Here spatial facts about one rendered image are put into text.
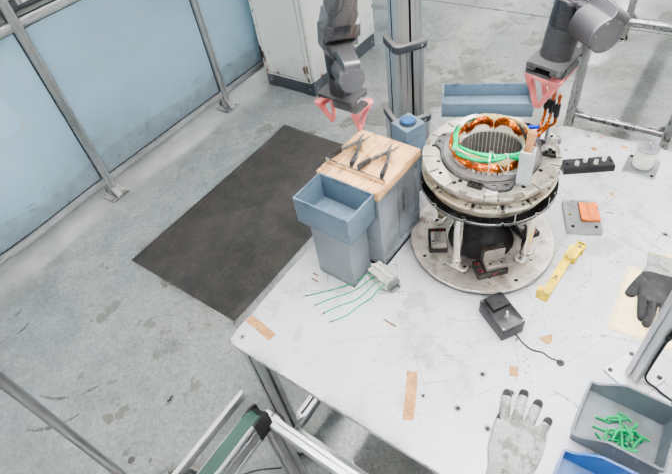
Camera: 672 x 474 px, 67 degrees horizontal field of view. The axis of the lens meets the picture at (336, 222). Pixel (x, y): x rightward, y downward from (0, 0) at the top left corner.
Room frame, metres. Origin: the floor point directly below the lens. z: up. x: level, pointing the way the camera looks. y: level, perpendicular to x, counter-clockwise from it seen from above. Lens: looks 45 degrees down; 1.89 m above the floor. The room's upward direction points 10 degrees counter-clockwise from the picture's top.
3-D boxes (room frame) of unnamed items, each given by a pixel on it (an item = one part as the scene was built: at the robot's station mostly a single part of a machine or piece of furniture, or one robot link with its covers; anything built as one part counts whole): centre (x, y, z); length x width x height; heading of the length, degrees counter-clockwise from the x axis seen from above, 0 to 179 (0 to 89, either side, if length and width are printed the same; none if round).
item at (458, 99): (1.21, -0.49, 0.92); 0.25 x 0.11 x 0.28; 72
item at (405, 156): (1.01, -0.11, 1.05); 0.20 x 0.19 x 0.02; 136
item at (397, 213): (1.01, -0.11, 0.91); 0.19 x 0.19 x 0.26; 46
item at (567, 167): (1.13, -0.80, 0.79); 0.15 x 0.05 x 0.02; 81
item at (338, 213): (0.90, 0.00, 0.92); 0.17 x 0.11 x 0.28; 46
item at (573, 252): (0.76, -0.56, 0.80); 0.22 x 0.04 x 0.03; 131
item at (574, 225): (0.93, -0.69, 0.79); 0.12 x 0.09 x 0.02; 163
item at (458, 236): (0.83, -0.30, 0.91); 0.02 x 0.02 x 0.21
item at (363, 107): (1.02, -0.09, 1.21); 0.07 x 0.07 x 0.09; 46
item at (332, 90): (1.04, -0.07, 1.28); 0.10 x 0.07 x 0.07; 46
